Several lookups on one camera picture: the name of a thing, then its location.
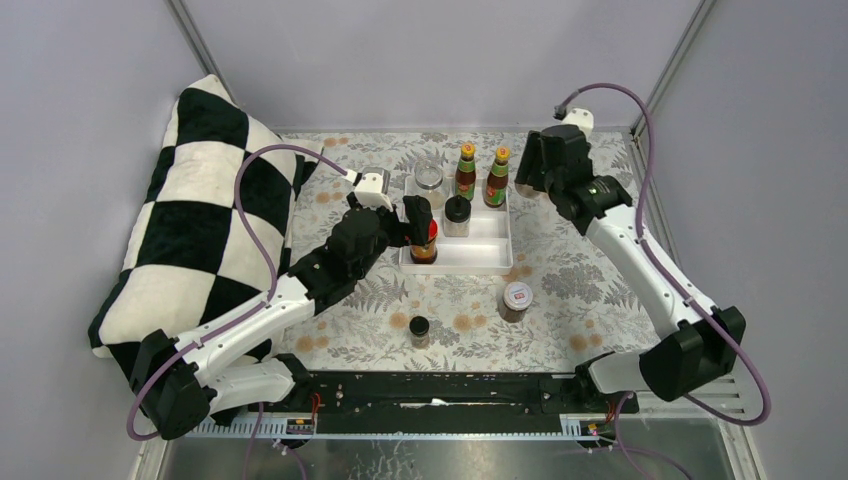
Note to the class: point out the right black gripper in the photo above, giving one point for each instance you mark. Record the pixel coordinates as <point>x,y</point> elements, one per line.
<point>532,152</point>

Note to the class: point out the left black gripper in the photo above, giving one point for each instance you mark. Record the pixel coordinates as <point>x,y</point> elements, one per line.
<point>418,230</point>

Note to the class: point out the clear glass jar metal rim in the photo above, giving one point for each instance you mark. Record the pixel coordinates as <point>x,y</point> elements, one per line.
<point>429,183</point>

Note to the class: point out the large black lid jar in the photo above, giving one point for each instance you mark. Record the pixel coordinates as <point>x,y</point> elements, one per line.
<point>456,217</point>

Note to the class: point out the red lid sauce jar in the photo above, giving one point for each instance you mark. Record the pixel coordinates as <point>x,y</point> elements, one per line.
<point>426,254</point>

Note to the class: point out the green label sauce bottle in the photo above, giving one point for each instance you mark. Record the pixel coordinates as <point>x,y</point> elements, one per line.
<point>465,175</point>

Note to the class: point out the red label sauce bottle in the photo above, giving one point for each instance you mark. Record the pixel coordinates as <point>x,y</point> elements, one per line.
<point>497,181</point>

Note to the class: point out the small black cap spice jar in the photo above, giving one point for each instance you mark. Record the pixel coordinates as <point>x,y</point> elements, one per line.
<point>419,328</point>

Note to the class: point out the white lid brown jar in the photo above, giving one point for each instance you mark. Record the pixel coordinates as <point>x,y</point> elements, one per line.
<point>514,302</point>

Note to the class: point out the black cap brown spice shaker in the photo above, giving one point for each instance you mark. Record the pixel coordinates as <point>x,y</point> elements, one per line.
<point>526,191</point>

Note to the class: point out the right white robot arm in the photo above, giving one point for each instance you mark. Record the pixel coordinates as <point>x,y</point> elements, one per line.
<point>692,350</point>

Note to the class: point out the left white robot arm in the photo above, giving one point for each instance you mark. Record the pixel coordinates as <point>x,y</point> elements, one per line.
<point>179,381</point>

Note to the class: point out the floral table mat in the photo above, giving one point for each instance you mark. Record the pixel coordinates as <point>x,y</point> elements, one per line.
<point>581,308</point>

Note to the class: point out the black white checkered pillow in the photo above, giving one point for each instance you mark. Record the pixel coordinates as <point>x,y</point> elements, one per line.
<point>214,225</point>

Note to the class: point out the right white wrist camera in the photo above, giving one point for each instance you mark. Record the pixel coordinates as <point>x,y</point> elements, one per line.
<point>573,119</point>

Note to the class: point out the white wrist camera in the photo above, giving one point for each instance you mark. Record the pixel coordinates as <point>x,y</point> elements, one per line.
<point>371,188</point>
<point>573,119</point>

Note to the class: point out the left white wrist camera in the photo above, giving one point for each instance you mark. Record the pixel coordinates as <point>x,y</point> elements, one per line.
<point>371,188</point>

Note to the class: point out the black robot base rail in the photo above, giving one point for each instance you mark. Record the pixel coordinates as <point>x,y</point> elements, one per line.
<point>348,402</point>

